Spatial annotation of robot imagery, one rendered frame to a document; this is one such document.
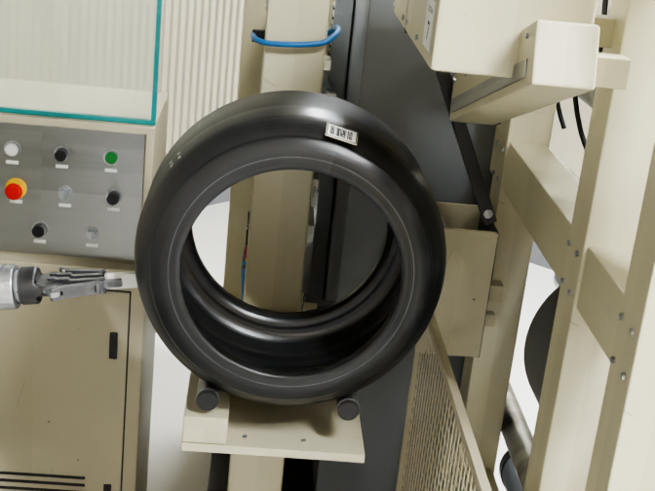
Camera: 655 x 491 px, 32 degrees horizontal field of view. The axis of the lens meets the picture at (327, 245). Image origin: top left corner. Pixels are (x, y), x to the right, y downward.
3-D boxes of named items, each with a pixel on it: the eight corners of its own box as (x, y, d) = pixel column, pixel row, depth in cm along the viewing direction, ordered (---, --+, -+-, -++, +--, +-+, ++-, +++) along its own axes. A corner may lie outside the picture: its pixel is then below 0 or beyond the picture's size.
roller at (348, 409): (327, 344, 263) (333, 326, 262) (344, 350, 264) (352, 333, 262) (333, 417, 230) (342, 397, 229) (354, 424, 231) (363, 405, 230)
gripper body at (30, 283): (12, 276, 223) (60, 273, 223) (21, 260, 231) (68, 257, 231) (18, 312, 225) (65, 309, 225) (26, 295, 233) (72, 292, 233)
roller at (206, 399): (203, 334, 261) (210, 318, 260) (221, 341, 262) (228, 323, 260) (192, 407, 228) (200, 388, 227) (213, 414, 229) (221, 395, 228)
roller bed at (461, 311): (404, 318, 278) (420, 200, 268) (466, 322, 279) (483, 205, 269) (414, 353, 259) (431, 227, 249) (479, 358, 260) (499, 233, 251)
